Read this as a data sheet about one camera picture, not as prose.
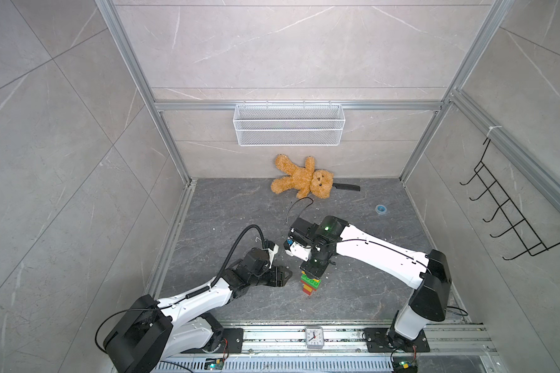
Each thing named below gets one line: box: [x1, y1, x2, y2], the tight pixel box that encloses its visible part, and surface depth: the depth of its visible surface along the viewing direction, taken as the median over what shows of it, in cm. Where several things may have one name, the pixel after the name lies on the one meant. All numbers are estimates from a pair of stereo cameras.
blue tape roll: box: [374, 204, 387, 215], surface depth 109 cm
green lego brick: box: [300, 273, 322, 290], surface depth 76 cm
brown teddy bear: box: [270, 153, 334, 200], surface depth 113 cm
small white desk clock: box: [305, 325, 325, 349], surface depth 74 cm
